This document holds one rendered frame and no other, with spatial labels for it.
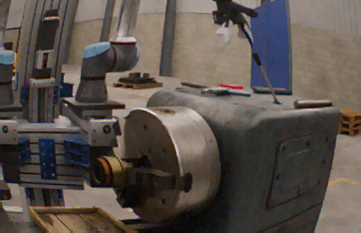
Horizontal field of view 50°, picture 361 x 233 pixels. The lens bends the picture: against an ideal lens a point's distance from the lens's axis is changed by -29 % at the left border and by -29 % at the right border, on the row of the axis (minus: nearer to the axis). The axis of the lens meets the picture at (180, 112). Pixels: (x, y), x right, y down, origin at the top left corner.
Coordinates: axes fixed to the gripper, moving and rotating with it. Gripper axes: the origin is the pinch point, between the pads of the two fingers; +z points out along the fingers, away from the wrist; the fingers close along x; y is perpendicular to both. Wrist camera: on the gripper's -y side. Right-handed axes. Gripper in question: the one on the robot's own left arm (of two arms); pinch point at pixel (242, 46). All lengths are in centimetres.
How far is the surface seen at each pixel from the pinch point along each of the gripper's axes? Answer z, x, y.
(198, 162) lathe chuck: 31, 40, -11
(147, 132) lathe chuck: 22.9, 43.1, 1.2
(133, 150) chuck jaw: 27, 45, 5
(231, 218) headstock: 49, 31, -13
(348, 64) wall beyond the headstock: -78, -1022, 305
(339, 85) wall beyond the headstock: -20, -1028, 357
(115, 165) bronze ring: 30, 54, 3
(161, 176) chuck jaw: 33, 49, -7
